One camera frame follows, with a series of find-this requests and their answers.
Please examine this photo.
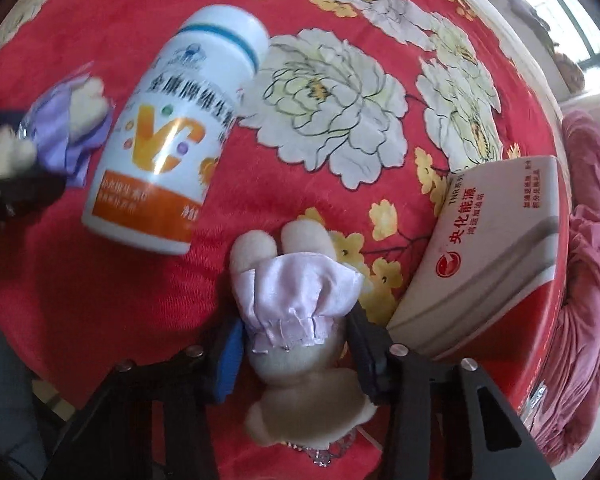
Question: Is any plush toy with purple dress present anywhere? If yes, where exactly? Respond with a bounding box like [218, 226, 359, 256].
[0, 74, 116, 191]

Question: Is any white vitamin bottle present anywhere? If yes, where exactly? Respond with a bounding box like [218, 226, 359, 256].
[81, 4, 271, 256]

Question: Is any person's right leg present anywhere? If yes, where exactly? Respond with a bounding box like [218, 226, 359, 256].
[0, 285, 46, 480]

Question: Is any red floral blanket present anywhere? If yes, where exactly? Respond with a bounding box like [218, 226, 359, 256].
[0, 0, 576, 411]

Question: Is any window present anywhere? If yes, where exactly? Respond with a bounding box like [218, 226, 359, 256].
[530, 0, 600, 61]

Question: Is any brown patterned cloth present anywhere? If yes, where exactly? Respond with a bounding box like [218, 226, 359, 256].
[552, 50, 588, 96]

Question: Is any plush toy with pink dress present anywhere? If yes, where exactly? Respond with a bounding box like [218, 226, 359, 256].
[229, 220, 381, 466]

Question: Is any red and white box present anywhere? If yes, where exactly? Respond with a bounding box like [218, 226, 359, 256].
[385, 155, 576, 411]

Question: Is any pink quilt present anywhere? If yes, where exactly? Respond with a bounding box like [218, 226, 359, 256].
[525, 110, 600, 466]

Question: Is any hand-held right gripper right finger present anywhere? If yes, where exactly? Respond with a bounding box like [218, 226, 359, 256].
[345, 305, 556, 480]

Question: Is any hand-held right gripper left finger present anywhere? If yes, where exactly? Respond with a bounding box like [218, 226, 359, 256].
[45, 317, 246, 480]

